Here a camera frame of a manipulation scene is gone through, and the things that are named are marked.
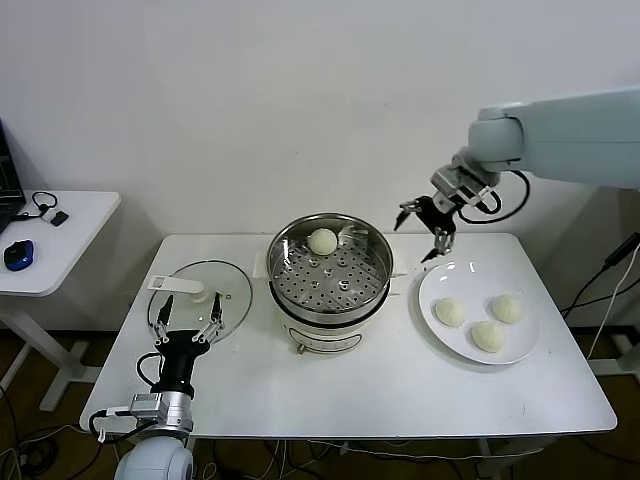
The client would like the small white side table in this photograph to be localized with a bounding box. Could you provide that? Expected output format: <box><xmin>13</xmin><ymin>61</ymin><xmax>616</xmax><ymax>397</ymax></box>
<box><xmin>0</xmin><ymin>189</ymin><xmax>122</xmax><ymax>414</ymax></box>

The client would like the black laptop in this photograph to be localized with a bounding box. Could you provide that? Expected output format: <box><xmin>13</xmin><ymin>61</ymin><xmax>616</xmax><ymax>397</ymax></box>
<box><xmin>0</xmin><ymin>119</ymin><xmax>27</xmax><ymax>236</ymax></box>

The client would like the white steamed baozi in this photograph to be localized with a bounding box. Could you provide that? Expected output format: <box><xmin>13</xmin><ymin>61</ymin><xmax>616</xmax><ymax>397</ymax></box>
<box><xmin>470</xmin><ymin>321</ymin><xmax>505</xmax><ymax>353</ymax></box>
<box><xmin>433</xmin><ymin>297</ymin><xmax>468</xmax><ymax>329</ymax></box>
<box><xmin>489</xmin><ymin>293</ymin><xmax>526</xmax><ymax>325</ymax></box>
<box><xmin>307</xmin><ymin>228</ymin><xmax>339</xmax><ymax>255</ymax></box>

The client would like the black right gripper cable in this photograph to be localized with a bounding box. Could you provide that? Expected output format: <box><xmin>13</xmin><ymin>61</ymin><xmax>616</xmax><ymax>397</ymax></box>
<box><xmin>458</xmin><ymin>169</ymin><xmax>531</xmax><ymax>224</ymax></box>

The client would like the white electric cooker pot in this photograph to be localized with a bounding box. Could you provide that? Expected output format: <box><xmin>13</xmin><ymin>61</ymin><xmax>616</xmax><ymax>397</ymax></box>
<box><xmin>253</xmin><ymin>249</ymin><xmax>409</xmax><ymax>357</ymax></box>

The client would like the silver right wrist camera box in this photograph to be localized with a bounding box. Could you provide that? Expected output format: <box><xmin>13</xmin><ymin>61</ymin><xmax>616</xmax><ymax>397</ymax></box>
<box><xmin>430</xmin><ymin>167</ymin><xmax>494</xmax><ymax>209</ymax></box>

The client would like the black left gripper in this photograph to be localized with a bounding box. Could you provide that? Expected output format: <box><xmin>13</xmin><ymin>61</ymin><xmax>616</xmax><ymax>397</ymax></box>
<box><xmin>149</xmin><ymin>292</ymin><xmax>226</xmax><ymax>397</ymax></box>

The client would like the glass lid with white handle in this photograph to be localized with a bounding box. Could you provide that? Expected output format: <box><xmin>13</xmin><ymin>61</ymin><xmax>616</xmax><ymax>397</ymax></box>
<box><xmin>147</xmin><ymin>258</ymin><xmax>254</xmax><ymax>349</ymax></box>

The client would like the black cable with plug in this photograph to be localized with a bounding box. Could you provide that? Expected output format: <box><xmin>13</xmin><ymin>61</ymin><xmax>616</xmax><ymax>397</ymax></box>
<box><xmin>559</xmin><ymin>232</ymin><xmax>640</xmax><ymax>317</ymax></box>

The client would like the black earphone cable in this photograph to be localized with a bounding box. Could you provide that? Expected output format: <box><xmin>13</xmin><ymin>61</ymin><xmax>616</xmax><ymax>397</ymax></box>
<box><xmin>14</xmin><ymin>191</ymin><xmax>60</xmax><ymax>221</ymax></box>

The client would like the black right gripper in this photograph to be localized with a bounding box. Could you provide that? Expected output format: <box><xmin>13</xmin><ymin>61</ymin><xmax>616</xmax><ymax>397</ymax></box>
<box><xmin>393</xmin><ymin>193</ymin><xmax>460</xmax><ymax>265</ymax></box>

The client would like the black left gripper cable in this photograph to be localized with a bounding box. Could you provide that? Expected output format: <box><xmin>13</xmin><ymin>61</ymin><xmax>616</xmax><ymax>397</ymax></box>
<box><xmin>136</xmin><ymin>351</ymin><xmax>166</xmax><ymax>389</ymax></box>

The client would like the stainless steel steamer basket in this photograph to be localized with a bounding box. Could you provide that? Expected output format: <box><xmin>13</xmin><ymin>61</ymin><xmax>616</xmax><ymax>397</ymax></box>
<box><xmin>266</xmin><ymin>213</ymin><xmax>394</xmax><ymax>325</ymax></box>

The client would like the black left camera cable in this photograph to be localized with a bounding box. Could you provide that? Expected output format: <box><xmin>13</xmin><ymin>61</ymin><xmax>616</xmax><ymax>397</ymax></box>
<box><xmin>87</xmin><ymin>407</ymin><xmax>151</xmax><ymax>445</ymax></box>

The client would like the white desk foot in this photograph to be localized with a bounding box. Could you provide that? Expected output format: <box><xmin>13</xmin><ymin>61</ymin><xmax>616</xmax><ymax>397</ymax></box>
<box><xmin>587</xmin><ymin>329</ymin><xmax>640</xmax><ymax>377</ymax></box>

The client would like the blue computer mouse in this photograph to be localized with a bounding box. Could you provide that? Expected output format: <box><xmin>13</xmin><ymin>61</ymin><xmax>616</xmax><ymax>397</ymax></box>
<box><xmin>2</xmin><ymin>239</ymin><xmax>37</xmax><ymax>272</ymax></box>

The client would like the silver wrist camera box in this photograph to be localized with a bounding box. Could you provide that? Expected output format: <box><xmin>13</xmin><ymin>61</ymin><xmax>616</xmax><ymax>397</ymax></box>
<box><xmin>130</xmin><ymin>393</ymin><xmax>166</xmax><ymax>421</ymax></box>
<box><xmin>430</xmin><ymin>167</ymin><xmax>494</xmax><ymax>209</ymax></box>

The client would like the white hanging cable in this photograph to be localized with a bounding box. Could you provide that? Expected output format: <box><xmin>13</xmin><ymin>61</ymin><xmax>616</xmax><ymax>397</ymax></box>
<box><xmin>587</xmin><ymin>272</ymin><xmax>640</xmax><ymax>361</ymax></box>

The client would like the white table leg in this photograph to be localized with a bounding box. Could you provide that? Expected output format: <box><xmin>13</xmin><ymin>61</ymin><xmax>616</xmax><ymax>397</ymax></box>
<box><xmin>474</xmin><ymin>438</ymin><xmax>506</xmax><ymax>480</ymax></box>

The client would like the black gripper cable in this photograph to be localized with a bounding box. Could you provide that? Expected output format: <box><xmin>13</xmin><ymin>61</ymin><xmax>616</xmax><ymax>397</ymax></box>
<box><xmin>136</xmin><ymin>351</ymin><xmax>166</xmax><ymax>389</ymax></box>
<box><xmin>458</xmin><ymin>169</ymin><xmax>531</xmax><ymax>224</ymax></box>

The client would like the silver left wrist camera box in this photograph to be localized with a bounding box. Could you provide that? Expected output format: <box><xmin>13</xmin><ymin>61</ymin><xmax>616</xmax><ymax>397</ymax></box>
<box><xmin>130</xmin><ymin>393</ymin><xmax>166</xmax><ymax>421</ymax></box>

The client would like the white round plate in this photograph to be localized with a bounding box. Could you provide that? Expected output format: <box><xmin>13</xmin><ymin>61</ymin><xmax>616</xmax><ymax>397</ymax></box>
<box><xmin>417</xmin><ymin>260</ymin><xmax>542</xmax><ymax>366</ymax></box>

